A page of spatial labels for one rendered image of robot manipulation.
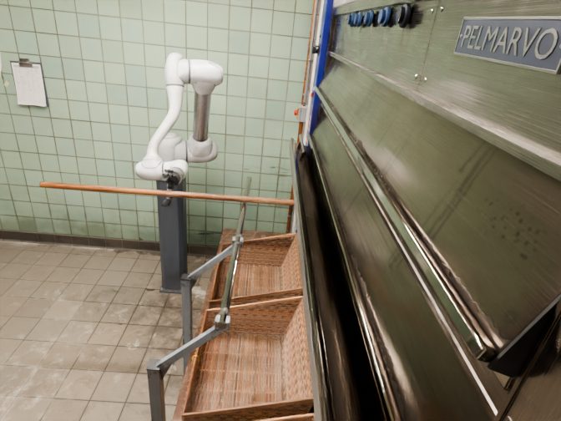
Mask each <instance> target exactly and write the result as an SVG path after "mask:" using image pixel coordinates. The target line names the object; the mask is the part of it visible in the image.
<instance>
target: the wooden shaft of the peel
mask: <svg viewBox="0 0 561 421"><path fill-rule="evenodd" d="M39 186H40V187H42V188H53V189H65V190H87V191H99V192H110V193H122V194H134V195H157V196H168V197H180V198H192V199H204V200H226V201H238V202H250V203H261V204H273V205H295V202H294V200H285V199H274V198H262V197H250V196H238V195H217V194H205V193H194V192H182V191H170V190H148V189H136V188H124V187H113V186H101V185H79V184H68V183H56V182H44V181H42V182H40V183H39Z"/></svg>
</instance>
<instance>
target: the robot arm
mask: <svg viewBox="0 0 561 421"><path fill-rule="evenodd" d="M164 79H165V84H166V89H167V93H168V97H169V112H168V114H167V116H166V117H165V119H164V121H163V122H162V124H161V125H160V127H159V128H158V129H157V131H156V132H155V134H154V136H153V137H152V139H151V140H150V142H149V146H148V149H147V155H146V156H145V157H144V160H143V161H142V162H139V163H138V164H137V165H136V166H135V173H136V175H137V176H138V177H139V178H141V179H145V180H160V182H166V184H167V190H170V191H174V187H175V186H177V185H178V184H179V183H180V182H181V181H182V180H183V179H184V178H185V176H187V174H188V171H189V168H188V164H187V163H206V162H210V161H212V160H214V159H215V158H216V157H217V155H218V146H217V144H216V143H215V142H214V141H213V140H211V138H210V136H209V135H208V132H209V120H210V101H211V93H212V92H213V91H214V89H215V86H219V85H220V84H222V82H223V79H224V76H223V69H222V67H221V66H219V65H218V64H217V63H214V62H211V61H207V60H200V59H184V56H183V55H182V54H180V53H170V54H169V56H168V58H167V60H166V64H165V69H164ZM185 84H192V87H193V89H194V91H195V96H194V121H193V134H192V135H191V136H190V138H189V140H183V139H182V138H181V136H179V135H178V134H176V133H169V131H170V130H171V128H172V127H173V126H174V124H175V122H176V121H177V119H178V118H179V115H180V112H181V108H182V101H183V94H184V85H185ZM158 148H159V154H158ZM172 199H173V197H168V196H166V199H165V200H164V202H163V203H162V205H161V206H163V207H167V206H168V205H171V203H172V202H171V201H172Z"/></svg>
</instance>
